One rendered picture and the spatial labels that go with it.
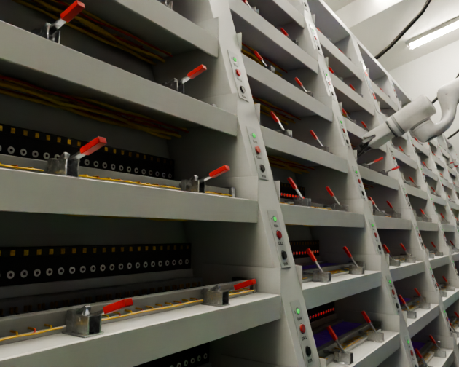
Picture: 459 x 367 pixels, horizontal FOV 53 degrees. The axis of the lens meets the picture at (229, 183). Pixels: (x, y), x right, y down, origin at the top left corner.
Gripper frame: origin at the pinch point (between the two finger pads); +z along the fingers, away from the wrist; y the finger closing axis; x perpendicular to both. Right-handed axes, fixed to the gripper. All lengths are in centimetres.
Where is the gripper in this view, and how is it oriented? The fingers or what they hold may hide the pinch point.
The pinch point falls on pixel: (358, 151)
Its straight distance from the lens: 189.0
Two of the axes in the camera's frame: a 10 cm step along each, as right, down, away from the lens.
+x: 4.0, 8.4, -3.6
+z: -7.2, 5.3, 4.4
